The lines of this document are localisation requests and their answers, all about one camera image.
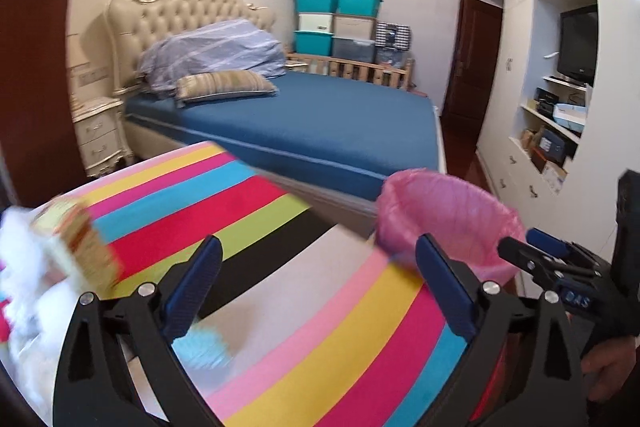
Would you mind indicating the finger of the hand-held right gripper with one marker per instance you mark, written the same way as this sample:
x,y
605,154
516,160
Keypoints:
x,y
547,241
520,254

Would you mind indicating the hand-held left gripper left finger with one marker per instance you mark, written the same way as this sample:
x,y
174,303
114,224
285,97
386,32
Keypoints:
x,y
192,288

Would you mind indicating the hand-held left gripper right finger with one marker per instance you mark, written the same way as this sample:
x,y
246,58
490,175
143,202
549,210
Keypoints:
x,y
445,288

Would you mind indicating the bin with pink bag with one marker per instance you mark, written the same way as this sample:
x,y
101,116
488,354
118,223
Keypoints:
x,y
450,207

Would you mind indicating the yellow snack box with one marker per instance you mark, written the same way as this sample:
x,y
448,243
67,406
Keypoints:
x,y
80,247

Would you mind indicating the white tissue paper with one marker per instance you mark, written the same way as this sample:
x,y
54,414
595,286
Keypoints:
x,y
35,332

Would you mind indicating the person's right hand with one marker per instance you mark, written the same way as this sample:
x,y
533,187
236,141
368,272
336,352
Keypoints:
x,y
612,363

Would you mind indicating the light blue paper scrap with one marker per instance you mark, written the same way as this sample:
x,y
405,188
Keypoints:
x,y
202,347

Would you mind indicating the white cardboard box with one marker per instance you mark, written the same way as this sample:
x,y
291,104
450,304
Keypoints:
x,y
555,178

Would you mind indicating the dark brown box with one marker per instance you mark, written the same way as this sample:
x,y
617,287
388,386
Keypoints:
x,y
538,159

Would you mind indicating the rainbow striped tablecloth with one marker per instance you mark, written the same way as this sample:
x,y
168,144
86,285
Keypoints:
x,y
350,307

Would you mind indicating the dark grey safe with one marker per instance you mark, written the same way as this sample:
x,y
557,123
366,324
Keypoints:
x,y
557,142

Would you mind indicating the white and blue box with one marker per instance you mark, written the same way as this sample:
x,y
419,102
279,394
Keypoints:
x,y
570,114

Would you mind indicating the black box on shelf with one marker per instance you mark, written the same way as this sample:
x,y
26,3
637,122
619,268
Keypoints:
x,y
545,101

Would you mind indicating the cream nightstand with drawers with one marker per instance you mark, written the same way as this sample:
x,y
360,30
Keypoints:
x,y
100,132

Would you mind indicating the dark brown wooden door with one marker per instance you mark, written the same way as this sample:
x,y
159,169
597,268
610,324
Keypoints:
x,y
470,57

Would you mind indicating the black television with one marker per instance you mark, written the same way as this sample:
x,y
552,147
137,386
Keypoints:
x,y
577,42

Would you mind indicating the blue bed with tufted headboard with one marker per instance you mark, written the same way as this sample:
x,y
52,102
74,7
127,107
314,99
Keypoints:
x,y
325,122

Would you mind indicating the beige striped pillow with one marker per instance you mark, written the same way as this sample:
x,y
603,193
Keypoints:
x,y
225,84

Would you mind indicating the clear storage bag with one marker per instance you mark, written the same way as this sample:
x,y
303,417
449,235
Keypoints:
x,y
391,57

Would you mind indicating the folded blue striped duvet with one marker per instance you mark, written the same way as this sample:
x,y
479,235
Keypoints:
x,y
215,52

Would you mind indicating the black white checkered bag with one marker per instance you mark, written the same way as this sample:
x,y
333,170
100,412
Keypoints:
x,y
393,35

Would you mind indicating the grey clear storage bin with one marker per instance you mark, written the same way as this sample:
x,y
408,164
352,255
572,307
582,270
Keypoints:
x,y
353,50

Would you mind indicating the teal storage bin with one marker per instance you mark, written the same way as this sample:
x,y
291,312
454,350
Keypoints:
x,y
315,2
359,3
313,43

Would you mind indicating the beige storage bin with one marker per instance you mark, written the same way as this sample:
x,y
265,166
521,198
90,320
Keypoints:
x,y
355,27

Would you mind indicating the white storage bin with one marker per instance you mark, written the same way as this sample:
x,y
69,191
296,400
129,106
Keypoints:
x,y
315,22

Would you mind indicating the white wall cabinet unit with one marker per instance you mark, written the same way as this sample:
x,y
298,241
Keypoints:
x,y
520,32

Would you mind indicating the wall switch panel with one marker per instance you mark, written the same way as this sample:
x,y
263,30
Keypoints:
x,y
94,77

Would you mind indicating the wooden crib rail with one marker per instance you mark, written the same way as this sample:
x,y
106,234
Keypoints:
x,y
350,69

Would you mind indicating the brown wooden door frame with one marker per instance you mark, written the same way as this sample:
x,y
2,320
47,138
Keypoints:
x,y
35,82

